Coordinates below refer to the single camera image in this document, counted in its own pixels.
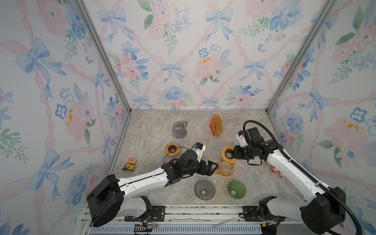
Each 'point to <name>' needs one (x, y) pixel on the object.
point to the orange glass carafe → (225, 169)
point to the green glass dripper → (236, 189)
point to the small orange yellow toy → (130, 165)
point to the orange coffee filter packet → (216, 125)
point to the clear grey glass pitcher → (179, 130)
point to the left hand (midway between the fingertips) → (213, 164)
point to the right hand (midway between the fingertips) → (233, 152)
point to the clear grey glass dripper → (204, 189)
